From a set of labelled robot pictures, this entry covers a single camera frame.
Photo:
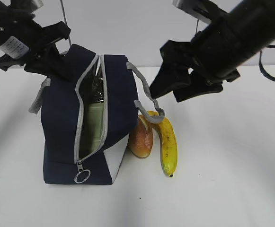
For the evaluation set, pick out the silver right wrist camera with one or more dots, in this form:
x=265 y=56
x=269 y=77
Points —
x=204 y=10

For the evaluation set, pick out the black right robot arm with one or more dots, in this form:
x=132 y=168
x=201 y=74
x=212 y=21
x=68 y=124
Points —
x=253 y=22

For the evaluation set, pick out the glass container green lid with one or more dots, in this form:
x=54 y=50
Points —
x=91 y=129

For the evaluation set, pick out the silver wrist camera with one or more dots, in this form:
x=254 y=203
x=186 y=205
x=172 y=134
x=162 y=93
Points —
x=204 y=10
x=27 y=5

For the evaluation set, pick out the brown bread roll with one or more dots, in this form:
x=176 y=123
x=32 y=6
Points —
x=141 y=138

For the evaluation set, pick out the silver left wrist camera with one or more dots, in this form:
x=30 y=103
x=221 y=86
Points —
x=27 y=5

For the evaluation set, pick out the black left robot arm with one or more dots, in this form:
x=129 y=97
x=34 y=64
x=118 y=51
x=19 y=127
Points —
x=8 y=13

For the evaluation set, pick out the navy blue lunch bag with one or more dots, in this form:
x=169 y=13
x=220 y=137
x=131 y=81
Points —
x=108 y=79

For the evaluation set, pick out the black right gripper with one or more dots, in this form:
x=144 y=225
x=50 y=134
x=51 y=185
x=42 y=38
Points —
x=198 y=67

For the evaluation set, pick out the yellow banana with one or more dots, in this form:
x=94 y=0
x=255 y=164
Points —
x=168 y=146

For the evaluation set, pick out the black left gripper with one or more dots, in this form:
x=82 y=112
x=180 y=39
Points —
x=26 y=43

